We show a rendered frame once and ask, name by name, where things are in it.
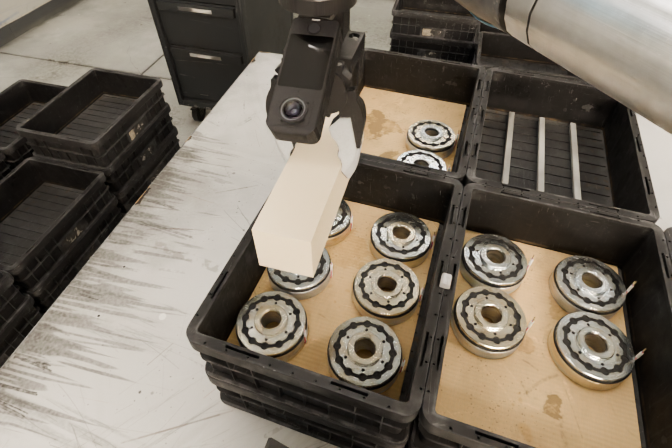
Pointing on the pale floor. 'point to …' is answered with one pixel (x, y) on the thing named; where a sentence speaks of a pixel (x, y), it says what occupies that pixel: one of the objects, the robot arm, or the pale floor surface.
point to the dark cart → (211, 13)
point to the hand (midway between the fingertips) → (317, 168)
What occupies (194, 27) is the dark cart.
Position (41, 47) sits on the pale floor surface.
